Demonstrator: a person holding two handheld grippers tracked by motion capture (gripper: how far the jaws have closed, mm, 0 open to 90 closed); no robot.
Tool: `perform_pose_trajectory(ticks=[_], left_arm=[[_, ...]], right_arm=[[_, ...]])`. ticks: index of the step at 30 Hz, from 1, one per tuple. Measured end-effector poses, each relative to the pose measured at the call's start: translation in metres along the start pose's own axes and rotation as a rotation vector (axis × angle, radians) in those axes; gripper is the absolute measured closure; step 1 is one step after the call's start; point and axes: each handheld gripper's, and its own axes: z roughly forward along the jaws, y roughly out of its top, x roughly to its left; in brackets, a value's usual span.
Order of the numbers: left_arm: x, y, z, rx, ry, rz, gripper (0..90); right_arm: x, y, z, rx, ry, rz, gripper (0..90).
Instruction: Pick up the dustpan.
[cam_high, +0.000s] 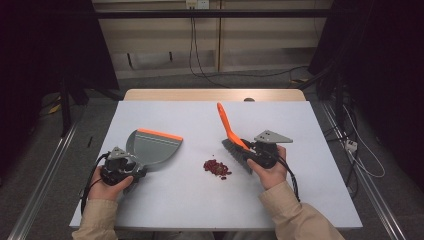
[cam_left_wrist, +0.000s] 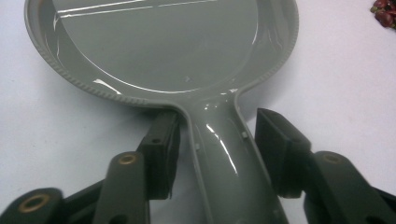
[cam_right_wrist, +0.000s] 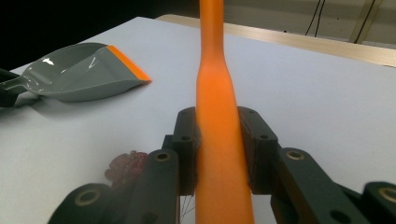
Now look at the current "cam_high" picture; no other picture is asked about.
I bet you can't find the black metal stand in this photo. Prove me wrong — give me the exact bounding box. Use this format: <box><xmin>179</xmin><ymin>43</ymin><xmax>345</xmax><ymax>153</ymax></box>
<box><xmin>57</xmin><ymin>73</ymin><xmax>92</xmax><ymax>138</ymax></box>
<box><xmin>297</xmin><ymin>62</ymin><xmax>347</xmax><ymax>128</ymax></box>

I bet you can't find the black horizontal frame bar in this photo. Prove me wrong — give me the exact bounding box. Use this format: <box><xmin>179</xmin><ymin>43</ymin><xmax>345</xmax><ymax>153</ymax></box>
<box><xmin>93</xmin><ymin>9</ymin><xmax>334</xmax><ymax>19</ymax></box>

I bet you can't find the left hand-held gripper black cable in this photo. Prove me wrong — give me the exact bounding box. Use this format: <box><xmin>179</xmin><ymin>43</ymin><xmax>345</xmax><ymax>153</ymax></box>
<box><xmin>80</xmin><ymin>152</ymin><xmax>111</xmax><ymax>216</ymax></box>

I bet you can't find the white floor cable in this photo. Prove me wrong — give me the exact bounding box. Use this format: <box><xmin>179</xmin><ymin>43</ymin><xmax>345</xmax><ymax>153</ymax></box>
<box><xmin>342</xmin><ymin>104</ymin><xmax>386</xmax><ymax>179</ymax></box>

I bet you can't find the white wall socket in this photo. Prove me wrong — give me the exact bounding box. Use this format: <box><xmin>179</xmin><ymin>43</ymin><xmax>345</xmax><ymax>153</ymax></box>
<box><xmin>185</xmin><ymin>0</ymin><xmax>210</xmax><ymax>10</ymax></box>

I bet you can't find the orange handled grey bristle brush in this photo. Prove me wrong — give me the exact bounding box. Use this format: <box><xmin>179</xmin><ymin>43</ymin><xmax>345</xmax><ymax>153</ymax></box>
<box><xmin>216</xmin><ymin>102</ymin><xmax>256</xmax><ymax>175</ymax></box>

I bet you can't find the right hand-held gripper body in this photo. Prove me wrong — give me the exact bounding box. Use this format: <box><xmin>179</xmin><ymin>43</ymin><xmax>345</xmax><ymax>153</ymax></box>
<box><xmin>249</xmin><ymin>129</ymin><xmax>295</xmax><ymax>170</ymax></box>

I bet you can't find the group of small green mung beans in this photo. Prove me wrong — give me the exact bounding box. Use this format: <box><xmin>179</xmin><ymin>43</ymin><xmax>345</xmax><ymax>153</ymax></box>
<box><xmin>211</xmin><ymin>163</ymin><xmax>231</xmax><ymax>177</ymax></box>

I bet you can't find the person's right hand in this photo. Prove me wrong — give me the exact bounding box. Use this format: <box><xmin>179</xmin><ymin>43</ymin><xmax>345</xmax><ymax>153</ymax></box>
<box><xmin>246</xmin><ymin>145</ymin><xmax>288</xmax><ymax>191</ymax></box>

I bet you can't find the person's left hand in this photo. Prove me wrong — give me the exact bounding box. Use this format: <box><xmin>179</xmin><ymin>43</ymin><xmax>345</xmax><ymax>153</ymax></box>
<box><xmin>87</xmin><ymin>165</ymin><xmax>135</xmax><ymax>202</ymax></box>

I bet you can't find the hand-held gripper black cable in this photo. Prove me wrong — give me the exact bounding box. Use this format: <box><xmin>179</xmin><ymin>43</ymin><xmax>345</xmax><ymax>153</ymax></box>
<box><xmin>276</xmin><ymin>154</ymin><xmax>301</xmax><ymax>204</ymax></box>
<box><xmin>80</xmin><ymin>152</ymin><xmax>111</xmax><ymax>216</ymax></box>

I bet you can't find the dark curtain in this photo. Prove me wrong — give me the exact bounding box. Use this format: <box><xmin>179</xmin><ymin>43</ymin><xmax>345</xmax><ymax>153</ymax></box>
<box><xmin>0</xmin><ymin>0</ymin><xmax>120</xmax><ymax>183</ymax></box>
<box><xmin>307</xmin><ymin>0</ymin><xmax>424</xmax><ymax>193</ymax></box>

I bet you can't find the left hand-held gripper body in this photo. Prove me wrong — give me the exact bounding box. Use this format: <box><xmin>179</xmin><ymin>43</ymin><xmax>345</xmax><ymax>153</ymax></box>
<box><xmin>99</xmin><ymin>146</ymin><xmax>148</xmax><ymax>187</ymax></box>

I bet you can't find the black floor cable bundle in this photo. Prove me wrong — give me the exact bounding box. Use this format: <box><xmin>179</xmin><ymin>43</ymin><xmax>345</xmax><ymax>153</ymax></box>
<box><xmin>325</xmin><ymin>122</ymin><xmax>360</xmax><ymax>198</ymax></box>

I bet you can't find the right hand-held gripper black cable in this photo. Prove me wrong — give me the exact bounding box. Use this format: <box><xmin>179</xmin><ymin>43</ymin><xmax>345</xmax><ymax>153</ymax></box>
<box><xmin>276</xmin><ymin>154</ymin><xmax>301</xmax><ymax>204</ymax></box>

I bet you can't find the group of red kidney beans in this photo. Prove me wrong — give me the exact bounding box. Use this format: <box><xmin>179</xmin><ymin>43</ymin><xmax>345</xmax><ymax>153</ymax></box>
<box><xmin>202</xmin><ymin>153</ymin><xmax>233</xmax><ymax>181</ymax></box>

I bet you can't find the grey dustpan with orange edge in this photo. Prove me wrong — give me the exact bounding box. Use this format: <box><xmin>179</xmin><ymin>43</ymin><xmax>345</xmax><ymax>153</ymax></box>
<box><xmin>123</xmin><ymin>127</ymin><xmax>184</xmax><ymax>196</ymax></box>

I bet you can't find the black wall cable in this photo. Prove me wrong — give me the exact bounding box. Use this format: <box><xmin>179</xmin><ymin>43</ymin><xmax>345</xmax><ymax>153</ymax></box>
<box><xmin>193</xmin><ymin>15</ymin><xmax>310</xmax><ymax>79</ymax></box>
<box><xmin>188</xmin><ymin>15</ymin><xmax>232</xmax><ymax>90</ymax></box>

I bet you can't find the metal floor rail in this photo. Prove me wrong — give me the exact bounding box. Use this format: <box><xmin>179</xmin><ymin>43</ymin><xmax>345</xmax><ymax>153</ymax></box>
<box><xmin>7</xmin><ymin>123</ymin><xmax>80</xmax><ymax>240</ymax></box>
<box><xmin>319</xmin><ymin>101</ymin><xmax>408</xmax><ymax>240</ymax></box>

